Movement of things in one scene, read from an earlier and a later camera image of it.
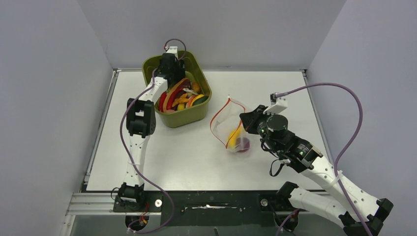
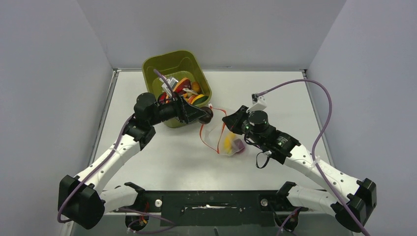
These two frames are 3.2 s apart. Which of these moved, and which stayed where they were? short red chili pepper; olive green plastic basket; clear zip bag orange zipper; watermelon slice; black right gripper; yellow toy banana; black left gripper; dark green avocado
Moved: yellow toy banana; black right gripper; clear zip bag orange zipper; black left gripper
Stayed: olive green plastic basket; dark green avocado; watermelon slice; short red chili pepper
